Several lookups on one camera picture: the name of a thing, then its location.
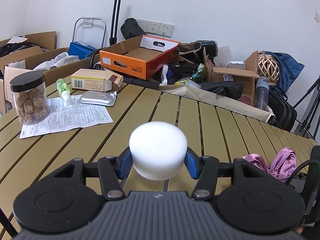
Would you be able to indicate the black cloth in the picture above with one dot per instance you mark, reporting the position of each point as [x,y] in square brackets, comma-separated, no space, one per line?
[222,88]

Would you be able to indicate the black suitcase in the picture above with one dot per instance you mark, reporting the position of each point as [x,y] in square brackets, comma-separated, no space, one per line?
[282,110]

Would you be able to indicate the yellow medicine box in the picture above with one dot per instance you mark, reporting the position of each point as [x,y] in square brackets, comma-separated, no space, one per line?
[92,81]

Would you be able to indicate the clear jar of brown cubes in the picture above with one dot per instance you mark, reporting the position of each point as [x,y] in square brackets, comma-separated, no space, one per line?
[30,102]

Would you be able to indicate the silver folding metal frame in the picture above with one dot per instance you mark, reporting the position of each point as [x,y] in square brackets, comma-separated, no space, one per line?
[77,27]

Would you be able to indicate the tan slatted folding table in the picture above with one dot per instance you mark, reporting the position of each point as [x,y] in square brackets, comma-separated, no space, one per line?
[212,130]

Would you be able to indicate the white paper sheet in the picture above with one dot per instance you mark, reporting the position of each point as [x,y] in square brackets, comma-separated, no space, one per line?
[17,39]

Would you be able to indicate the dark clothes pile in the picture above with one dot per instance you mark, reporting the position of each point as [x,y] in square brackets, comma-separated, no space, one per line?
[15,48]

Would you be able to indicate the white plastic container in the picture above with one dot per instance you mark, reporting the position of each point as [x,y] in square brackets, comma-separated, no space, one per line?
[236,64]

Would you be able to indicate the white wall switch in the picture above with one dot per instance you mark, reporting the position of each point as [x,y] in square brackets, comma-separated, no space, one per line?
[317,17]

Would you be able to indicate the open brown cardboard box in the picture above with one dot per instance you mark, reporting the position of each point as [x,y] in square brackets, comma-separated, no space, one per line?
[240,80]

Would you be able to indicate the printed paper leaflet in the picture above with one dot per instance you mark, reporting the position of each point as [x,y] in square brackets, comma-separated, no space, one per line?
[75,117]

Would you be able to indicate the white cloth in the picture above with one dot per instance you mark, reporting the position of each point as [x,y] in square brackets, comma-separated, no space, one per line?
[57,61]

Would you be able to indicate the white wall socket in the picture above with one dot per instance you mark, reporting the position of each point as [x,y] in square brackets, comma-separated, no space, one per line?
[166,29]
[153,27]
[87,24]
[141,25]

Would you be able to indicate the green spray bottle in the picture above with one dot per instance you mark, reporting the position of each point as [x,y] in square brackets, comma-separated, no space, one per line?
[62,87]

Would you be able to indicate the white round foam block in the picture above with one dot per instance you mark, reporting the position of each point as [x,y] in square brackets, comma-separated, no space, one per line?
[157,150]

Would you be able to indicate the silver foil blister pack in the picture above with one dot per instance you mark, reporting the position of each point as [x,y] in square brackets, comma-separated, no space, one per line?
[97,98]

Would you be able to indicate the large cardboard box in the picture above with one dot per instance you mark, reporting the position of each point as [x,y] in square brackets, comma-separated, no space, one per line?
[62,68]
[42,40]

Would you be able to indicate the rattan ball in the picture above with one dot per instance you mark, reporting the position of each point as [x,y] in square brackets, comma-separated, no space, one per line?
[268,67]

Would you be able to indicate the pink satin cloth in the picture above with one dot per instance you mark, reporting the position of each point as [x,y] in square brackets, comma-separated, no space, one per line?
[280,162]

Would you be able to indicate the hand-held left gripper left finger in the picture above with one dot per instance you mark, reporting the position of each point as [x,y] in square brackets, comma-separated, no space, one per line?
[124,163]

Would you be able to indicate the blue carton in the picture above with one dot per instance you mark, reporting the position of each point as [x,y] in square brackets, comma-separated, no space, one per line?
[80,50]

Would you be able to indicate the green snack wrapper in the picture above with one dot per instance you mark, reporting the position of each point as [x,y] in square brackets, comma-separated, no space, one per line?
[199,70]
[182,82]

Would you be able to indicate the dark blue bag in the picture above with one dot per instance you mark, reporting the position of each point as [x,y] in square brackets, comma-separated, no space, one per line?
[290,70]

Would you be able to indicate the black cloth bag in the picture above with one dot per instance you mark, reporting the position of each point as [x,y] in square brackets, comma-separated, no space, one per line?
[132,28]

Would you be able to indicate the dark fur-lined boot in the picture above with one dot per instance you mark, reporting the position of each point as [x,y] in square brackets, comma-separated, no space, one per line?
[200,48]

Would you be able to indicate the orange cardboard box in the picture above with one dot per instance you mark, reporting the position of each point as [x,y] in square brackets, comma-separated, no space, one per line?
[130,65]

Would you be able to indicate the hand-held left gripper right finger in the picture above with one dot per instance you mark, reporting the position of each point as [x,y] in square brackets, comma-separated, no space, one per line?
[191,163]

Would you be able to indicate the blue grey water bottle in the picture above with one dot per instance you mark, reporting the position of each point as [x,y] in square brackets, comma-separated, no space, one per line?
[262,92]

